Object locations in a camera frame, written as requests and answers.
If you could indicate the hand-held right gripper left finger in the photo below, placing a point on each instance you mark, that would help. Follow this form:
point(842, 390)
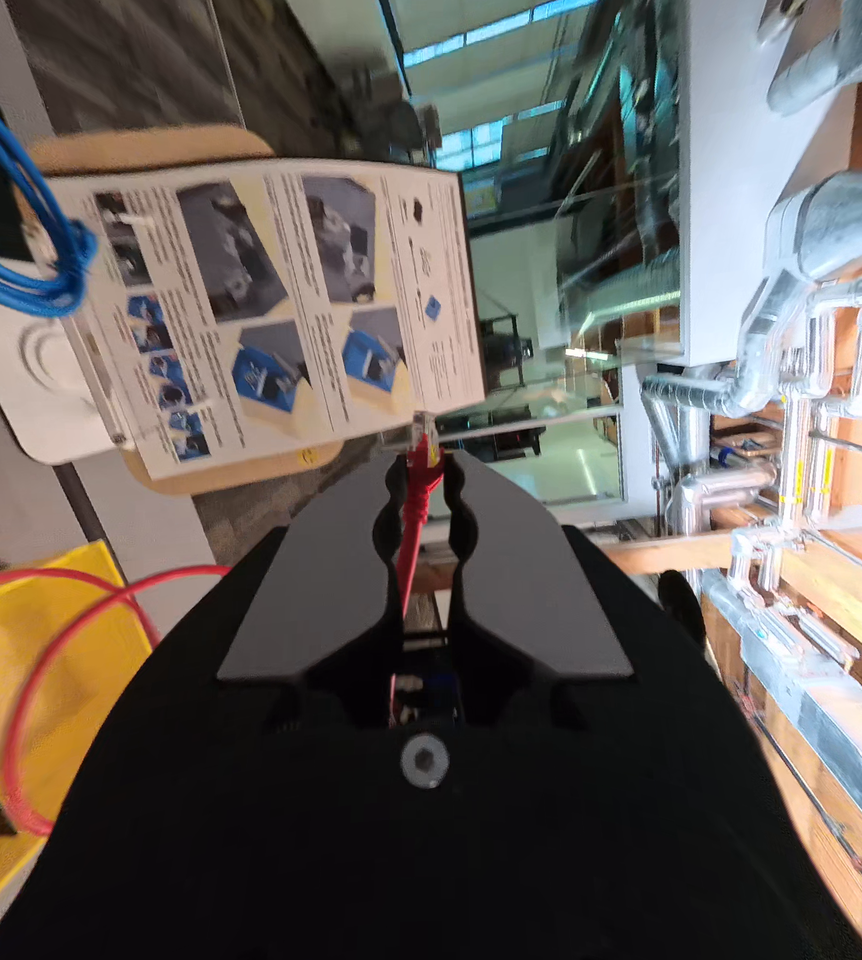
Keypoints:
point(311, 600)

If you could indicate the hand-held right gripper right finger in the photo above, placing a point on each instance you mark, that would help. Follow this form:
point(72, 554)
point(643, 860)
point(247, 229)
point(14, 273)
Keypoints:
point(536, 600)

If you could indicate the wooden beam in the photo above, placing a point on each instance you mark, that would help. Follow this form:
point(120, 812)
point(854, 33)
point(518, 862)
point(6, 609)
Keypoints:
point(671, 555)

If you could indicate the black pole stand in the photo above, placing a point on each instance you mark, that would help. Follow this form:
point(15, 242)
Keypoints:
point(678, 600)

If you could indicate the printed instruction sheet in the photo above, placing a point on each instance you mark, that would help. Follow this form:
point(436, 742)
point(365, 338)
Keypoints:
point(288, 300)

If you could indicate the silver ventilation ducts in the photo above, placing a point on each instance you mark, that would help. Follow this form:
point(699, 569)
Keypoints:
point(836, 217)

